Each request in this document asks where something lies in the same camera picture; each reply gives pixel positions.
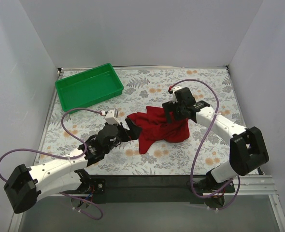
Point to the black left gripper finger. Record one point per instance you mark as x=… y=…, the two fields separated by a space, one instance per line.
x=134 y=132
x=131 y=125

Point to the green plastic tray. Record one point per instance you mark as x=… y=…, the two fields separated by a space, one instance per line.
x=88 y=88

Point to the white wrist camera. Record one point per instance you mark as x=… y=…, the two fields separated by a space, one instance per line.
x=172 y=90
x=111 y=117

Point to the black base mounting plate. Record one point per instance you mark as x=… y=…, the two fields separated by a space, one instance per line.
x=145 y=189

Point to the aluminium frame rail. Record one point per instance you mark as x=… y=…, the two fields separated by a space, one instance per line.
x=253 y=207

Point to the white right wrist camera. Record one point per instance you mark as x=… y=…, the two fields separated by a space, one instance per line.
x=172 y=90

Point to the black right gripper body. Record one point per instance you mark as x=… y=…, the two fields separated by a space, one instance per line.
x=173 y=109

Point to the red t shirt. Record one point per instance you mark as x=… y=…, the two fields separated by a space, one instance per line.
x=156 y=128

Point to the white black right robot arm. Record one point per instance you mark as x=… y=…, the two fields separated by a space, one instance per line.
x=247 y=149

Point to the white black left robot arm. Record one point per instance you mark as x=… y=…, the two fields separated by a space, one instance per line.
x=27 y=185

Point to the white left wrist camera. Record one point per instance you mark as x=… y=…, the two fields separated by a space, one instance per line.
x=111 y=117

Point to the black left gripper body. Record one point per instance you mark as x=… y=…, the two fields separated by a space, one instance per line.
x=125 y=132

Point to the floral patterned table mat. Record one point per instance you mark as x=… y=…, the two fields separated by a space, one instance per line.
x=142 y=88

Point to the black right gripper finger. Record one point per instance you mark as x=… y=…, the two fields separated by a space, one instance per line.
x=170 y=111
x=178 y=114

